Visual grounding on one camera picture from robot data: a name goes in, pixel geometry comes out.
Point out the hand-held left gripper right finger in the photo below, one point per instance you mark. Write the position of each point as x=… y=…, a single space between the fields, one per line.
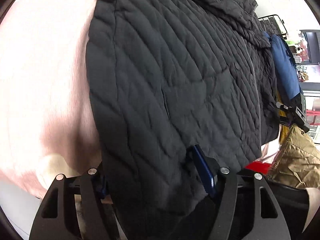
x=203 y=170

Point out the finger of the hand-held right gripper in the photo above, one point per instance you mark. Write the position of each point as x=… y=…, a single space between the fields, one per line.
x=283 y=106
x=284 y=121

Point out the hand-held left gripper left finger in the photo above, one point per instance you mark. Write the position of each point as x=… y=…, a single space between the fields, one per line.
x=92 y=187

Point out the black quilted jacket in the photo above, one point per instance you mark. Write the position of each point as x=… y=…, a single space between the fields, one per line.
x=162 y=80

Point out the navy blue garment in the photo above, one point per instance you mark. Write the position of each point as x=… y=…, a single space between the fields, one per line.
x=285 y=70

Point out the red box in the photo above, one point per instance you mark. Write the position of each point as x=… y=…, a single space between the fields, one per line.
x=257 y=167

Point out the cluttered shelf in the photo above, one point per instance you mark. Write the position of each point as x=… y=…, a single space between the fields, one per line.
x=307 y=52

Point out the black metal rack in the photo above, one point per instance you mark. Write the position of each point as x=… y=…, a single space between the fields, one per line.
x=272 y=26

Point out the pink polka dot blanket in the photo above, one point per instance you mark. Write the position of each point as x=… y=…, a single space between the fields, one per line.
x=45 y=67

